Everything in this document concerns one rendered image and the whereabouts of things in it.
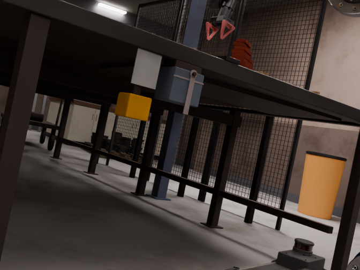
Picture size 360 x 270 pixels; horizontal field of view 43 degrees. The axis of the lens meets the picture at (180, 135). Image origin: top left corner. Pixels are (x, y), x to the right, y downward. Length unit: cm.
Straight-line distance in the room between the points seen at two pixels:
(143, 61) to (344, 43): 525
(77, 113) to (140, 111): 702
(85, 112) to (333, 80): 444
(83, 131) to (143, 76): 707
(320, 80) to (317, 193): 194
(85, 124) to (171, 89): 704
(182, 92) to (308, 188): 393
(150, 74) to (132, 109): 15
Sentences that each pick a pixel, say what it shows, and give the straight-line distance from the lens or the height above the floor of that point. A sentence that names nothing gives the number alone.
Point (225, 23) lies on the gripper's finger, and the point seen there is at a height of 112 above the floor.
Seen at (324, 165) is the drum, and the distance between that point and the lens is 537.
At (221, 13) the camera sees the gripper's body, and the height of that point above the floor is 117.
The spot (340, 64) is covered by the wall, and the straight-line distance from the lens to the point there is 656.
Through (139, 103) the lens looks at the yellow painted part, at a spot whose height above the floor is 67.
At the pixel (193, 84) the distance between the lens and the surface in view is 164.
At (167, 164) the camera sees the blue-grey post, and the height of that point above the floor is 32.
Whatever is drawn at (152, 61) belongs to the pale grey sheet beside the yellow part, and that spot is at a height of 83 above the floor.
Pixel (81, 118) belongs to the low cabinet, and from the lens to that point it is 856.
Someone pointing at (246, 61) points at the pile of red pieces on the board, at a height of 117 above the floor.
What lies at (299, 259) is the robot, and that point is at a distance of 158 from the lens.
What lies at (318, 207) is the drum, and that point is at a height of 12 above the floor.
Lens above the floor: 60
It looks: level
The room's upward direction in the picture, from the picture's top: 12 degrees clockwise
